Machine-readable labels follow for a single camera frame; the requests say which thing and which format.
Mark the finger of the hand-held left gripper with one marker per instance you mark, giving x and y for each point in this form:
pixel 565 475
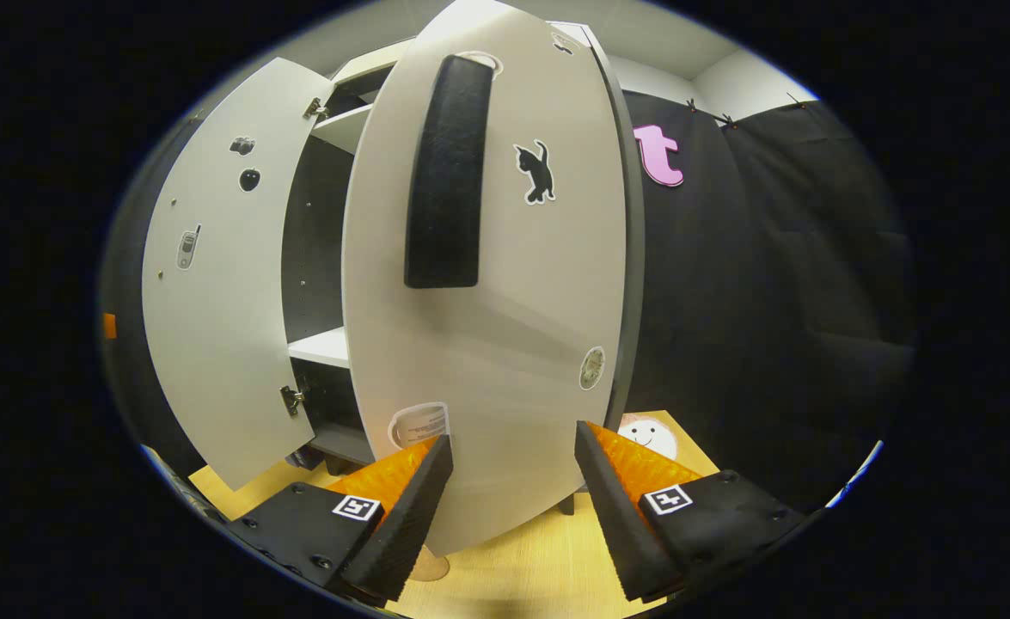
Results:
pixel 109 326

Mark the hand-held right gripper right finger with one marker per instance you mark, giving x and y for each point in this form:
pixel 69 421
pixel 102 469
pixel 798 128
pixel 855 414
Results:
pixel 621 524

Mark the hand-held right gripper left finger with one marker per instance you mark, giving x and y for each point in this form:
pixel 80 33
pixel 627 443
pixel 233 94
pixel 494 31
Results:
pixel 406 533

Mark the white cabinet door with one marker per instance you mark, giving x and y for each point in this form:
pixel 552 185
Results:
pixel 513 301
pixel 212 327

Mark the round brown coaster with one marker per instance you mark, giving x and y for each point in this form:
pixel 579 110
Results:
pixel 434 569

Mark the pink plush toy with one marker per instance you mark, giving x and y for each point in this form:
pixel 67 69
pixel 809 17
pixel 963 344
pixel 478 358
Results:
pixel 655 434

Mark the white cabinet shelf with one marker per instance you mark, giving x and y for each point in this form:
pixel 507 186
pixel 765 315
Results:
pixel 345 127
pixel 322 346

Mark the white cabinet with dark interior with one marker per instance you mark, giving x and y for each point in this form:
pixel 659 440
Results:
pixel 315 241

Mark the black backdrop cloth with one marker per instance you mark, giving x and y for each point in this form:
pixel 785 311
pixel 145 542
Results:
pixel 771 301

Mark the white cabinet drawer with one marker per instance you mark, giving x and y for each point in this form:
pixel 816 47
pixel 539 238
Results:
pixel 367 64

